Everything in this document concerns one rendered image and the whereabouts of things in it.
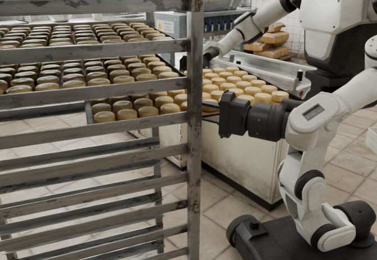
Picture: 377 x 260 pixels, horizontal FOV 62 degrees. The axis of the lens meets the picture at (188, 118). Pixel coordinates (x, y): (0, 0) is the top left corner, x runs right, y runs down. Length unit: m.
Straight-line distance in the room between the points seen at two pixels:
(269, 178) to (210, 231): 0.48
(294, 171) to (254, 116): 0.65
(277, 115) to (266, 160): 1.25
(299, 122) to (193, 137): 0.25
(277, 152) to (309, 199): 0.58
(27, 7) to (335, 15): 0.87
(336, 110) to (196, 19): 0.36
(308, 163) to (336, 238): 0.45
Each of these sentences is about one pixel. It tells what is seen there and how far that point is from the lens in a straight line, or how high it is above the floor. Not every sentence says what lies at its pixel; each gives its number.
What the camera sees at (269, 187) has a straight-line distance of 2.05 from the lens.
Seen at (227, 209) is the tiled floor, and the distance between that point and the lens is 2.15.
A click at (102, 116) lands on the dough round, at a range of 0.80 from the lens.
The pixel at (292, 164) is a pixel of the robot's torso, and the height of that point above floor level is 0.68.
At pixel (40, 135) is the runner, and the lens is 0.76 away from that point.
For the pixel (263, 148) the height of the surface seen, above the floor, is 0.44.
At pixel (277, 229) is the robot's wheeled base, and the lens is 1.82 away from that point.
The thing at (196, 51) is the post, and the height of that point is 1.22.
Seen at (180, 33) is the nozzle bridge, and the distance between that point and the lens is 2.03.
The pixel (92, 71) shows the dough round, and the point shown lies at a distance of 0.87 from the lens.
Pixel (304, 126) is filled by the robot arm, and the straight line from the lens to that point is 0.72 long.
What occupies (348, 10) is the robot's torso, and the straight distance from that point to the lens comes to 1.12.
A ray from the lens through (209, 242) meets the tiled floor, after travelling 1.93.
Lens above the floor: 1.36
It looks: 23 degrees down
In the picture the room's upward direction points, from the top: straight up
